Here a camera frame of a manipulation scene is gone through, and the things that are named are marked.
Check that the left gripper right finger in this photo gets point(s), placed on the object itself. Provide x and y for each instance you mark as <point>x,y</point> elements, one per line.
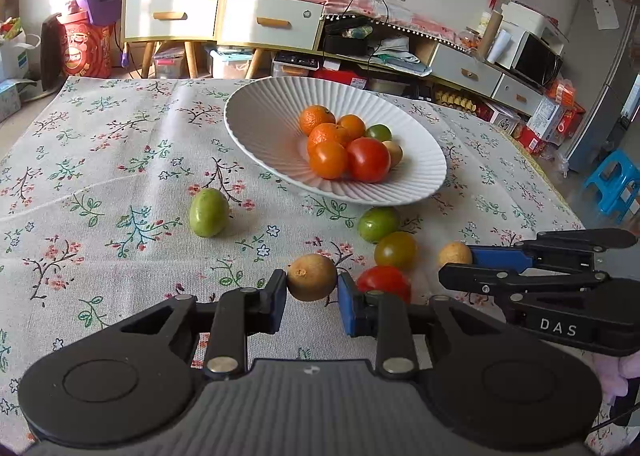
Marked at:
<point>381,316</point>

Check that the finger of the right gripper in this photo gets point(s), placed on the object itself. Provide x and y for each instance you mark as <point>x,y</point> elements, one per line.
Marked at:
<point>480,286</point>
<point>557,251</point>

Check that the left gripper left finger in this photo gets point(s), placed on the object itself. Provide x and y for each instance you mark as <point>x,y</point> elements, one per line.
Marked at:
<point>240,314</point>

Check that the small red tomato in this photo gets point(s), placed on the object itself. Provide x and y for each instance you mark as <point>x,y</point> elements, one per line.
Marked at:
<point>386,279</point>

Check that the olive green tomato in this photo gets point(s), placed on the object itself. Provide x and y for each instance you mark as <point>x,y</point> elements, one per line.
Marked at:
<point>398,249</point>

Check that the brown longan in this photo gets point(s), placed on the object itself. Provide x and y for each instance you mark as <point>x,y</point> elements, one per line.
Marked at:
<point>455,252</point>

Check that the brown kiwi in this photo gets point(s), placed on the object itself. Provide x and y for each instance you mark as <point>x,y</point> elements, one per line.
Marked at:
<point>311,277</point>

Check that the green lime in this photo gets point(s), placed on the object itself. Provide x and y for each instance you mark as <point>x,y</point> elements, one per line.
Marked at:
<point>376,223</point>

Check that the pale green oval fruit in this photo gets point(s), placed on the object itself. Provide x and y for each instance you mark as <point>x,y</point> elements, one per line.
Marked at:
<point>209,213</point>

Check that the large red tomato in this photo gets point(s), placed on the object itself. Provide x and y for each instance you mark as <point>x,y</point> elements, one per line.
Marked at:
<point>368,160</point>

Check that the pale yellow longan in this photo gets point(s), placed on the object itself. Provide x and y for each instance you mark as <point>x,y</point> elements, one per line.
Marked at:
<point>395,152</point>

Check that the orange tomato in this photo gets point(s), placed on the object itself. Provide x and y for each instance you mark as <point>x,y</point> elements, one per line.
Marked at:
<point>328,160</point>
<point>353,125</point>

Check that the green tomato front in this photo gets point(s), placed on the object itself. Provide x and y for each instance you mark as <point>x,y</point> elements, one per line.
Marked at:
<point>379,132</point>

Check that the mandarin orange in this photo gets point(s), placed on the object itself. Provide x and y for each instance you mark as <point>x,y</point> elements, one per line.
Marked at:
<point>327,133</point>
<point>312,116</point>

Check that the blue plastic stool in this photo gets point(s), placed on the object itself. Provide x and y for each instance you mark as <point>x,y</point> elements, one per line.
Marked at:
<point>616,180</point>

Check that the floral tablecloth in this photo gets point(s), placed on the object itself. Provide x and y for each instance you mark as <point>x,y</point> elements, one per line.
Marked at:
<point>96,195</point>

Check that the microwave oven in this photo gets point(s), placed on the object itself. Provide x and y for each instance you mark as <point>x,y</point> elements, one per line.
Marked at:
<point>535,59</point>

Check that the grey refrigerator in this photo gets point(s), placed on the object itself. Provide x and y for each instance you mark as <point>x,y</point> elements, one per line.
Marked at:
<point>597,60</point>

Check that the white ribbed plate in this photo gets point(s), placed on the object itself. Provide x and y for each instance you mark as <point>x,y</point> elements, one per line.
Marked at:
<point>262,119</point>

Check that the red storage box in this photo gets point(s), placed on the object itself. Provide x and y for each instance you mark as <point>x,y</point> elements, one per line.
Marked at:
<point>347,77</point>

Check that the white drawer cabinet right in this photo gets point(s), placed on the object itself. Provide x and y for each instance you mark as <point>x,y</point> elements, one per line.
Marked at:
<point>268,25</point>

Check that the red printed barrel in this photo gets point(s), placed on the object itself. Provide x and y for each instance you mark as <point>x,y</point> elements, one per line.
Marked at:
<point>85,48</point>

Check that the pink cloth runner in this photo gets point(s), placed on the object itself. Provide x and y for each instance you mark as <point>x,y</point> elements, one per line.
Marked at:
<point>386,12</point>

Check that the black speaker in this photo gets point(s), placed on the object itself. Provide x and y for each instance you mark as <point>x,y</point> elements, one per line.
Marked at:
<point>51,68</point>

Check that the white cardboard box of items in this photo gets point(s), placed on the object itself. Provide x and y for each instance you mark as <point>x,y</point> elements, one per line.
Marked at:
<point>15,46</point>

